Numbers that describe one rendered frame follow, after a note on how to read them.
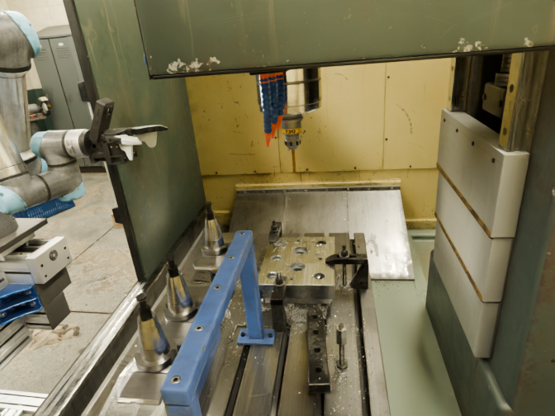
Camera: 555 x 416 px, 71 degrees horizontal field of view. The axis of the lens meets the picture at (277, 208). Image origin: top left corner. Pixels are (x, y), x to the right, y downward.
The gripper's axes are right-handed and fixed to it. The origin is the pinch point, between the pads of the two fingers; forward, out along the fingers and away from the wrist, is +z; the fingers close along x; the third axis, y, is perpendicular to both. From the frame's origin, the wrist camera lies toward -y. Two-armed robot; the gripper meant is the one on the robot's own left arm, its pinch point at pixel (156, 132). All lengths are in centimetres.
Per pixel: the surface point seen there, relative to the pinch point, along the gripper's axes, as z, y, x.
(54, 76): -339, 7, -400
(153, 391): 22, 23, 57
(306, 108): 39.0, -4.1, -0.1
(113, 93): -30.8, -6.4, -34.6
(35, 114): -363, 51, -373
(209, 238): 17.9, 19.9, 20.0
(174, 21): 21.2, -23.8, 26.7
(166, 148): -32, 22, -67
